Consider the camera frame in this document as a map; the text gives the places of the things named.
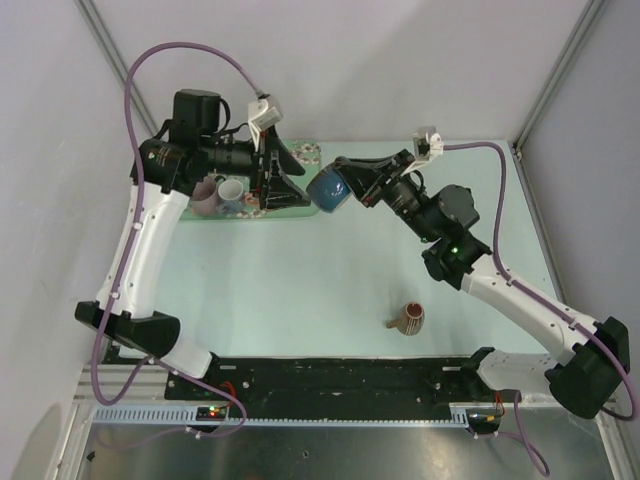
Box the grey blue small mug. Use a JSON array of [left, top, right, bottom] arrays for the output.
[[217, 179, 245, 215]]

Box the salmon pink mug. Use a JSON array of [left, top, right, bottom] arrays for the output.
[[244, 193, 260, 208]]

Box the aluminium front rail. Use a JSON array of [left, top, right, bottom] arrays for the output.
[[73, 365, 560, 408]]

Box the left aluminium frame post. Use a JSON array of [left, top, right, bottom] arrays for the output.
[[74, 0, 160, 138]]

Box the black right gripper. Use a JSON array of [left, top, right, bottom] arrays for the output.
[[334, 149, 439, 244]]

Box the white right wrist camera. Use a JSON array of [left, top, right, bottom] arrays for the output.
[[403, 126, 444, 175]]

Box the dark blue mug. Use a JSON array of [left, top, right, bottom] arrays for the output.
[[306, 165, 351, 213]]

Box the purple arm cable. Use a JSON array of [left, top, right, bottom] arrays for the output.
[[90, 43, 264, 450], [442, 142, 634, 476]]

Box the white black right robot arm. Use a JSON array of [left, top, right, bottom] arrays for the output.
[[332, 150, 639, 420]]

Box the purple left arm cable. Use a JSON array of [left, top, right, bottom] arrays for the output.
[[90, 43, 264, 450]]

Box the lilac mug black handle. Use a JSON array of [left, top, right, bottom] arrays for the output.
[[191, 176, 221, 217]]

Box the grey slotted cable duct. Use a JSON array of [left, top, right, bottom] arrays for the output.
[[93, 405, 500, 428]]

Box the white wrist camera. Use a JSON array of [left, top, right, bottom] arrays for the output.
[[403, 126, 444, 175], [247, 91, 284, 152]]

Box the right aluminium frame post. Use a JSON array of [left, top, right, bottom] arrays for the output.
[[512, 0, 610, 154]]

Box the aluminium frame post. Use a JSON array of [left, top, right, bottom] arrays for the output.
[[512, 0, 610, 154], [74, 0, 160, 138]]

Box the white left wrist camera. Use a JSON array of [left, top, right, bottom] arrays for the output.
[[247, 91, 284, 152]]

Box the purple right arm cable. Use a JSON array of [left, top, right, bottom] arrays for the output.
[[442, 142, 634, 476]]

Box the brown striped mug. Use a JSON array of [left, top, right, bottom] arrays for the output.
[[385, 302, 425, 336]]

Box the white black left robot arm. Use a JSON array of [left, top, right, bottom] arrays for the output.
[[75, 89, 311, 399]]

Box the green floral placemat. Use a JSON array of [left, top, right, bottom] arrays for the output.
[[180, 139, 322, 222]]

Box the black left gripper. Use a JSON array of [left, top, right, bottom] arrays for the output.
[[201, 125, 311, 210]]

